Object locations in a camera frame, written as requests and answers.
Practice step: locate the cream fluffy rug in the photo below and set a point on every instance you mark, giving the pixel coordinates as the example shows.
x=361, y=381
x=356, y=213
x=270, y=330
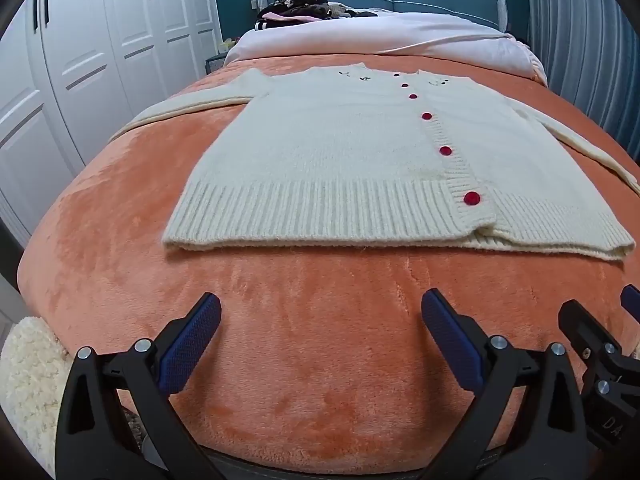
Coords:
x=30, y=375

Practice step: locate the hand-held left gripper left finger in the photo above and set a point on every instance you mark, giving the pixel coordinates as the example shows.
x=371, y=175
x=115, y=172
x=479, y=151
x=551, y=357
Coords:
x=192, y=340

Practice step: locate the pale pink duvet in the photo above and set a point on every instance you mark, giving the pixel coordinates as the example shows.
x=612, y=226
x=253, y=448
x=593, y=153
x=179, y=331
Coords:
x=400, y=35

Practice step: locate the pile of dark clothes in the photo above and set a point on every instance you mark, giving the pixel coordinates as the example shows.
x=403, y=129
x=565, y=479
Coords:
x=300, y=6

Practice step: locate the orange plush blanket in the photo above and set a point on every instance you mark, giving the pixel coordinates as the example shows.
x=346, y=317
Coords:
x=300, y=335

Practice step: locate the cream knit cardigan red buttons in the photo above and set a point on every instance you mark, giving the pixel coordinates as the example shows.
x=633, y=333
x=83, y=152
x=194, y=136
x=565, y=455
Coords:
x=325, y=160

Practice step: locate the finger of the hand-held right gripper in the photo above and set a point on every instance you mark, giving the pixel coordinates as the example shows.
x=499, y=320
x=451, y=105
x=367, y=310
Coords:
x=575, y=321
x=631, y=301

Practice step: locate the blue-grey curtain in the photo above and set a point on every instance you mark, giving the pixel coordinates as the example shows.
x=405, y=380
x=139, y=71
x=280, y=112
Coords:
x=585, y=35

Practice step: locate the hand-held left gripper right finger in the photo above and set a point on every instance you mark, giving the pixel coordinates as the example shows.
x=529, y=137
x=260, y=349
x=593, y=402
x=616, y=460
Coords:
x=450, y=340

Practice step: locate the white panelled wardrobe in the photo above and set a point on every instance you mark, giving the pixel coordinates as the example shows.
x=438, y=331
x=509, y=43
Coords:
x=100, y=60

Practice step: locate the bedside table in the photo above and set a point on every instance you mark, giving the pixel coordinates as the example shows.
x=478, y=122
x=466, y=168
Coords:
x=216, y=64

